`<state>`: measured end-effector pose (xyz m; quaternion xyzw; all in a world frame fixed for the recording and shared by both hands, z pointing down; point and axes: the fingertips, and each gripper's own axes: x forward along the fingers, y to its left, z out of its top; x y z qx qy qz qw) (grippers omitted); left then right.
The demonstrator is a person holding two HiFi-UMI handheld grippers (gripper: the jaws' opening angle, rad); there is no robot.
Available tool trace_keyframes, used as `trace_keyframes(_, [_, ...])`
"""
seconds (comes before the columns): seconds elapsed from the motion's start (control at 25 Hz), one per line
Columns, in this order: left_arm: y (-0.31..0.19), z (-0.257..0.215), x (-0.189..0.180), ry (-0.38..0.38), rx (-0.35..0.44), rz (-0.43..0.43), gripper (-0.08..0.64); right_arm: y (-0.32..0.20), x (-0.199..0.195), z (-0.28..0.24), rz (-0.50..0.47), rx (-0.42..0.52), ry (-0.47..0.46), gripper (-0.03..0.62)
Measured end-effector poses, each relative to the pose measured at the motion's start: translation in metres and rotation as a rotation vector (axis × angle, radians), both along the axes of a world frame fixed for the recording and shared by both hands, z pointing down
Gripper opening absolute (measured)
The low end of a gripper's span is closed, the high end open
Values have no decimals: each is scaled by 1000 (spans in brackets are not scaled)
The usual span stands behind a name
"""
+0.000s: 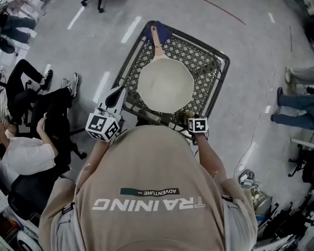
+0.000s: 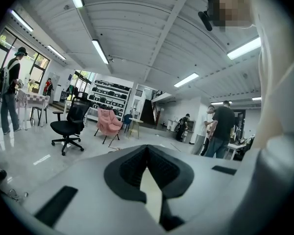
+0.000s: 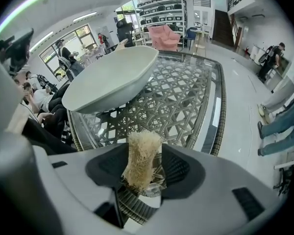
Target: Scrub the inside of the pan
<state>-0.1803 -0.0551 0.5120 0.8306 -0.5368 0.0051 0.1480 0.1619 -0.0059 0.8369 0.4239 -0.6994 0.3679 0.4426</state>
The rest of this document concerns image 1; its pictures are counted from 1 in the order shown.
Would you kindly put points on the black swivel chair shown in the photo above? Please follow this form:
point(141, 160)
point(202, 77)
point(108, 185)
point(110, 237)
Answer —
point(28, 192)

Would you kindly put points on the person's beige t-shirt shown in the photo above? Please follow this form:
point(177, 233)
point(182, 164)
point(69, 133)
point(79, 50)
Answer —
point(146, 171)

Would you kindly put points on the white desk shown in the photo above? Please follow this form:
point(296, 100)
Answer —
point(307, 142)

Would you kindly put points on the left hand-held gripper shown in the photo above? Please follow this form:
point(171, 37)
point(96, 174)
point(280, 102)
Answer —
point(96, 124)

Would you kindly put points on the black lattice metal table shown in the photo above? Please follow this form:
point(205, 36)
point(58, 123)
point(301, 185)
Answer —
point(199, 61)

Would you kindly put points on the dark blue cloth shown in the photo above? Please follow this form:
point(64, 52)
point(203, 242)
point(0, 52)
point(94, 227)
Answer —
point(163, 33)

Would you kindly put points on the grey handheld appliance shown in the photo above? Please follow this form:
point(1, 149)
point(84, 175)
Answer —
point(247, 179)

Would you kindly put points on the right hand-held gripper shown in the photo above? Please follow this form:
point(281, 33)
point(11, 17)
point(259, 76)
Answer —
point(199, 125)

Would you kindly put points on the person's right forearm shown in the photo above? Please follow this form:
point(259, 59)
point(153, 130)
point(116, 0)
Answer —
point(209, 158)

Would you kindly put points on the white bag of flowers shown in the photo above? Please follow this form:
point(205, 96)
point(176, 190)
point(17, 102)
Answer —
point(260, 199)

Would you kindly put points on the pile of black equipment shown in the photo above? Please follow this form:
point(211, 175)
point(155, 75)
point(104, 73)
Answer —
point(285, 218)

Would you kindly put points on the person's left forearm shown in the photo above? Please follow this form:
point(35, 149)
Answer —
point(99, 155)

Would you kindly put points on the table with checkered cloth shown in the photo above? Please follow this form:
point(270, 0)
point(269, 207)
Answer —
point(23, 8)

